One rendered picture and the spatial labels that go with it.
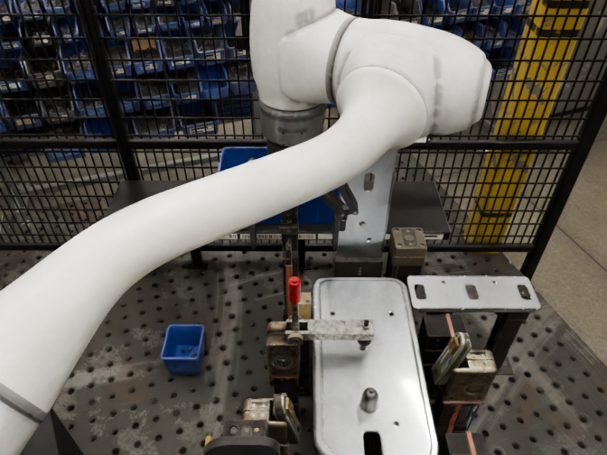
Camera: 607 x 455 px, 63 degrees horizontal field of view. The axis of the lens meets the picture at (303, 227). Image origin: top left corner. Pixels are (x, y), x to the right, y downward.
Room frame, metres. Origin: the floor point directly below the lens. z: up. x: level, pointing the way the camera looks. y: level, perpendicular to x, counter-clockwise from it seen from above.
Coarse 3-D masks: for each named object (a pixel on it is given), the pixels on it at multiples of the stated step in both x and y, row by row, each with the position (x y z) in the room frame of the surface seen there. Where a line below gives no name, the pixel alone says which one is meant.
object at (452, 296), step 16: (432, 288) 0.76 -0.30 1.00; (448, 288) 0.76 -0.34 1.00; (464, 288) 0.76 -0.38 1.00; (480, 288) 0.76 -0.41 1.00; (496, 288) 0.76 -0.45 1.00; (512, 288) 0.76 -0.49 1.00; (528, 288) 0.76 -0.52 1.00; (416, 304) 0.72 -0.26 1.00; (432, 304) 0.72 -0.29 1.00; (448, 304) 0.72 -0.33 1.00; (464, 304) 0.72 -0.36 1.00; (480, 304) 0.72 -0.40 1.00; (496, 304) 0.72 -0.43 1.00; (512, 304) 0.72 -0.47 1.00; (528, 304) 0.72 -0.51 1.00
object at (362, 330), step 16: (288, 320) 0.61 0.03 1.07; (304, 320) 0.61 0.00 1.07; (320, 320) 0.61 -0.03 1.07; (336, 320) 0.61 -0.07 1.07; (352, 320) 0.61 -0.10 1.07; (368, 320) 0.60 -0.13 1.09; (304, 336) 0.58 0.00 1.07; (320, 336) 0.58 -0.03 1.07; (336, 336) 0.58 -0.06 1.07; (352, 336) 0.58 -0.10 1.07; (368, 336) 0.58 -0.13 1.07
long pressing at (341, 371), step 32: (320, 288) 0.76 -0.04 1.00; (352, 288) 0.76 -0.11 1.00; (384, 288) 0.76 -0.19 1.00; (384, 320) 0.67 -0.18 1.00; (320, 352) 0.59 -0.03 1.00; (352, 352) 0.59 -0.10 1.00; (384, 352) 0.59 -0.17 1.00; (416, 352) 0.59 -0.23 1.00; (320, 384) 0.52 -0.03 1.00; (352, 384) 0.52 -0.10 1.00; (384, 384) 0.52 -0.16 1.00; (416, 384) 0.52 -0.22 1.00; (320, 416) 0.45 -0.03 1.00; (352, 416) 0.45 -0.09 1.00; (384, 416) 0.45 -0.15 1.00; (416, 416) 0.45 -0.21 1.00; (320, 448) 0.39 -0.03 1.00; (352, 448) 0.39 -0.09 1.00; (384, 448) 0.39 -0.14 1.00; (416, 448) 0.39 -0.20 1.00
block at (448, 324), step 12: (432, 324) 0.68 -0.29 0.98; (444, 324) 0.68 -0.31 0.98; (456, 324) 0.68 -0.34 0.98; (420, 336) 0.68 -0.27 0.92; (432, 336) 0.64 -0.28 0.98; (444, 336) 0.64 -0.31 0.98; (420, 348) 0.67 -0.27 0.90; (432, 348) 0.64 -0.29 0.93; (432, 360) 0.64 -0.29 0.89; (432, 384) 0.64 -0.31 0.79; (432, 396) 0.64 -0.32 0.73
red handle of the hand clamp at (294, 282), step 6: (294, 276) 0.61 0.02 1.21; (294, 282) 0.60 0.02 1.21; (300, 282) 0.60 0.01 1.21; (294, 288) 0.59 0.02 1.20; (300, 288) 0.60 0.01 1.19; (294, 294) 0.59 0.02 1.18; (300, 294) 0.60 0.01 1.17; (294, 300) 0.59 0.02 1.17; (300, 300) 0.60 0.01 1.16; (294, 306) 0.59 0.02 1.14; (294, 312) 0.59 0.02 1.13; (294, 318) 0.59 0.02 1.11; (294, 324) 0.59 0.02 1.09
